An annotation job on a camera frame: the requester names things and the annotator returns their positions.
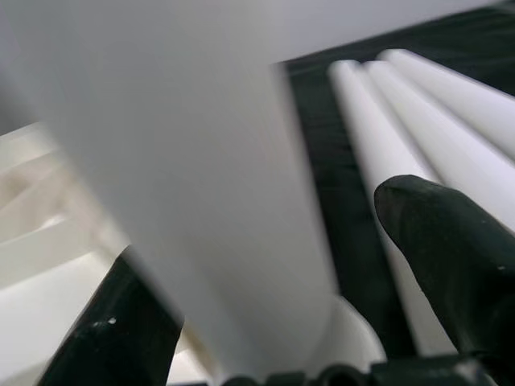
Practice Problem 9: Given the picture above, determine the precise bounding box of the white plastic table top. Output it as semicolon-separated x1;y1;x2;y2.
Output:
0;122;387;386

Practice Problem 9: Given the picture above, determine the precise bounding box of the white plastic table leg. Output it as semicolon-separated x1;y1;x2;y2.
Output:
7;0;343;383
364;60;515;226
328;60;459;359
377;47;515;138

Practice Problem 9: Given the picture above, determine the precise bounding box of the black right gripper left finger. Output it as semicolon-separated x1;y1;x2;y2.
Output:
38;244;186;386

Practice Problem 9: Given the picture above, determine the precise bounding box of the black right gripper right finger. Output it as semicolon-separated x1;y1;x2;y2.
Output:
373;175;515;375

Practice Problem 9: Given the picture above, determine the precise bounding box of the black table cloth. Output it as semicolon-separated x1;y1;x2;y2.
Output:
277;0;515;363

